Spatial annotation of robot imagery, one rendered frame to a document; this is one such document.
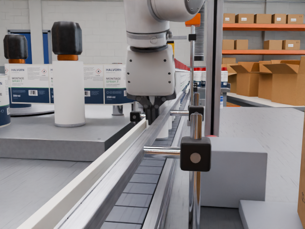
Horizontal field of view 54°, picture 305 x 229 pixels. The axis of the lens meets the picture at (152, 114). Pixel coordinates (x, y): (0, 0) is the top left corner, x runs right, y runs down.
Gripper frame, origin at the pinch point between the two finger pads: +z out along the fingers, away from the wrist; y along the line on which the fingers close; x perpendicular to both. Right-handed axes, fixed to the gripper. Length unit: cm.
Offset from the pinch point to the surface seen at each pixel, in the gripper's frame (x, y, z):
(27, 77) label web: -40, 53, 7
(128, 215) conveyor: 34.5, -2.3, -5.7
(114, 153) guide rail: 20.4, 3.0, -3.8
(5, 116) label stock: -12.4, 45.4, 8.5
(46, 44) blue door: -700, 394, 164
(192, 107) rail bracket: 5.4, -8.8, -4.5
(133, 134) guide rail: 6.6, 3.0, 1.2
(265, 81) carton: -225, -75, 80
